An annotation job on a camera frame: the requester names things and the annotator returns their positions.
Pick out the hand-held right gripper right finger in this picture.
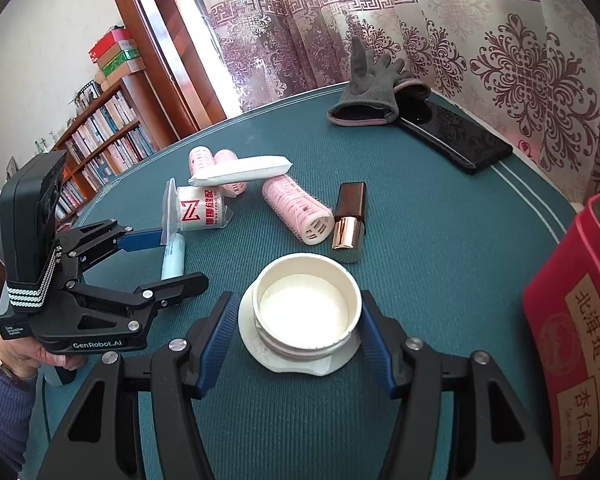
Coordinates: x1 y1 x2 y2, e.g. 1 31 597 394
357 290 556 480

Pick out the black smartphone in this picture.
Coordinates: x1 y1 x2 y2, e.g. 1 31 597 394
397 97 513 175

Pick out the picture frame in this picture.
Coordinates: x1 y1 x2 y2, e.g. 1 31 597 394
72 80 101 111

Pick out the person's left forearm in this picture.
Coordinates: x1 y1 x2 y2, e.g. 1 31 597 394
0 345 46 461

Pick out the wooden door frame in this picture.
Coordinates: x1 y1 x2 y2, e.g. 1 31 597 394
102 0 228 146

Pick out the person's left hand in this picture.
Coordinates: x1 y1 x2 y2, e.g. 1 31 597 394
0 339 87 377

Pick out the light blue tube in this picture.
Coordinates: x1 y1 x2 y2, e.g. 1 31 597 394
160 232 187 281

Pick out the beige cardboard box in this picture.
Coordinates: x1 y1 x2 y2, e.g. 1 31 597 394
95 60 146 84

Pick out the large pink hair roller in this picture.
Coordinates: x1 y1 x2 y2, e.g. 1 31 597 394
261 174 336 246

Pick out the green cardboard box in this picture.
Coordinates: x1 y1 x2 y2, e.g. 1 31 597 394
97 49 140 72

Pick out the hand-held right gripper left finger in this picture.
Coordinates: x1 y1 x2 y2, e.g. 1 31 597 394
35 290 241 480

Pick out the patterned lace curtain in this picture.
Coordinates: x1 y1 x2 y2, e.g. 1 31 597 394
187 0 600 206

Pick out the red biscuit box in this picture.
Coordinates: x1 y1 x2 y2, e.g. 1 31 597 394
522 185 600 480

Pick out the white cream jar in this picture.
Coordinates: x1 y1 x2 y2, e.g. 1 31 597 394
238 253 363 376

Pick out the white soft packet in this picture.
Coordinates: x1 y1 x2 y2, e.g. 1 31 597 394
187 155 293 187

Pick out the brown gold lipstick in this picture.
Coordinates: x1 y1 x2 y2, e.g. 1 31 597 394
331 181 368 263

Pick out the wooden bookshelf with books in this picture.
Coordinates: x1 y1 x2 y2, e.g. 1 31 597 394
50 77 181 231

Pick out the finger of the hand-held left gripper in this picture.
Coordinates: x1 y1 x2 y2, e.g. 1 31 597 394
67 272 210 321
55 219 163 271

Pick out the red cardboard box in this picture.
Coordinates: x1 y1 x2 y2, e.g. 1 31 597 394
89 29 131 59

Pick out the white bandage roll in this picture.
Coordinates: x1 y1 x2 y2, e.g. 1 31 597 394
161 178 233 246

